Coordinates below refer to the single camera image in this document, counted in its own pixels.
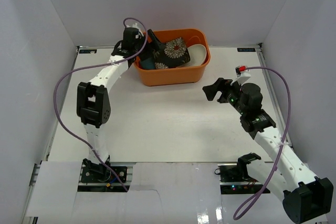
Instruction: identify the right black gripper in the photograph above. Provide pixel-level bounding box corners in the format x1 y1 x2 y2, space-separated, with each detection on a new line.
203 78 247 116

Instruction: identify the black floral square plate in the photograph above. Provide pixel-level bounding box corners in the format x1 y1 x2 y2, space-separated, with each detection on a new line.
153 37 191 69

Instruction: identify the teal square plate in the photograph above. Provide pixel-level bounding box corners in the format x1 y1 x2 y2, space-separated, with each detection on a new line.
140 58 156 70

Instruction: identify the cream plate with bear print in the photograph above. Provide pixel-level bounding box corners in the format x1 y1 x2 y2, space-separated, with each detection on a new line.
186 44 207 67

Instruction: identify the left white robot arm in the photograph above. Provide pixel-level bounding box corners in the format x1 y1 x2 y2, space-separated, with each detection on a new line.
76 26 157 182

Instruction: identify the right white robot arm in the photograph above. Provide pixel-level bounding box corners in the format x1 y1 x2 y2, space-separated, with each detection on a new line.
203 78 333 223

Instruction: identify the orange plastic bin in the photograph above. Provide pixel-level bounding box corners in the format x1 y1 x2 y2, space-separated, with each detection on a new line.
133 28 211 87

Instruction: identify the right dark corner label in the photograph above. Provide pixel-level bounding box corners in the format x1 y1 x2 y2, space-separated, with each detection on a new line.
237 48 256 52

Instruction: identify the dark corner label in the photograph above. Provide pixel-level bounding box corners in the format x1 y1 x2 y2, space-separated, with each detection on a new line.
237 48 256 52
78 49 97 54

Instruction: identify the left dark corner label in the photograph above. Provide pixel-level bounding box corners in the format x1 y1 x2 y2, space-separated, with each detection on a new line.
78 49 97 54

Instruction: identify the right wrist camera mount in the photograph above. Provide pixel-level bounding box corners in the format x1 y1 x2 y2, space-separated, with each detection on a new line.
234 66 251 85

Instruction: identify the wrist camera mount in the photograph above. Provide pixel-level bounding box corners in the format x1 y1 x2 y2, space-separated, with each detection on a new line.
234 66 251 85
131 22 144 37

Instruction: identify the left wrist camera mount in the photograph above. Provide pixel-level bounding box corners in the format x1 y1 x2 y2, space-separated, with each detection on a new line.
131 22 144 37

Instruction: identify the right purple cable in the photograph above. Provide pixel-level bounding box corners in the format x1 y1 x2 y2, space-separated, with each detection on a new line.
233 66 291 220

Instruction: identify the purple cable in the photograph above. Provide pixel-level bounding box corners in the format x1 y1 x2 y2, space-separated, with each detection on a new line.
53 18 149 190
233 66 291 220

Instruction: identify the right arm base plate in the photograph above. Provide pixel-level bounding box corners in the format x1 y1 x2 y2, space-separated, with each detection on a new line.
214 163 263 195

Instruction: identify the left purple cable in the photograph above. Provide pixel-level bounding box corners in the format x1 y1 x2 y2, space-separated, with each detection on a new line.
53 18 149 190

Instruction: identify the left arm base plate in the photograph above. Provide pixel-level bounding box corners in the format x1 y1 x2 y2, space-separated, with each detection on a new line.
80 158 128 185

